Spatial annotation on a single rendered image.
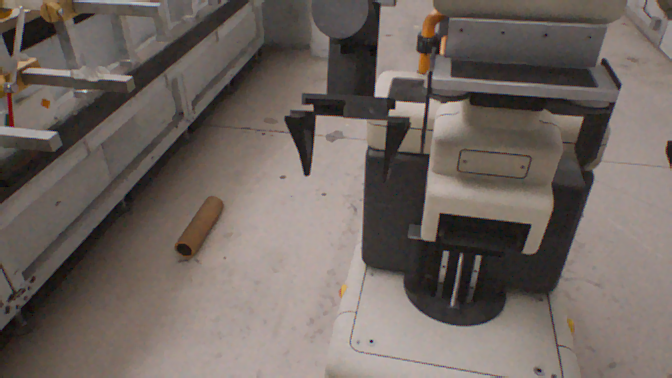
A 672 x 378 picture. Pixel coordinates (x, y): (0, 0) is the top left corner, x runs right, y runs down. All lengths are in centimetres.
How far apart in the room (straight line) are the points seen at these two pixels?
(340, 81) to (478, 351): 93
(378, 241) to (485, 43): 74
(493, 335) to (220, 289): 96
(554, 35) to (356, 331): 86
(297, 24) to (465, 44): 315
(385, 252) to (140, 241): 110
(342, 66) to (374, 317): 92
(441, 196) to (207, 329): 106
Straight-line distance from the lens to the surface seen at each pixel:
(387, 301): 144
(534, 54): 85
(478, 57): 84
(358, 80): 58
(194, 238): 202
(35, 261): 198
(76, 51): 162
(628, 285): 214
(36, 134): 117
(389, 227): 138
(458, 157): 95
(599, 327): 194
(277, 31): 400
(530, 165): 97
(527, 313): 149
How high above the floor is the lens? 133
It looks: 35 degrees down
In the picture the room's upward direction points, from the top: straight up
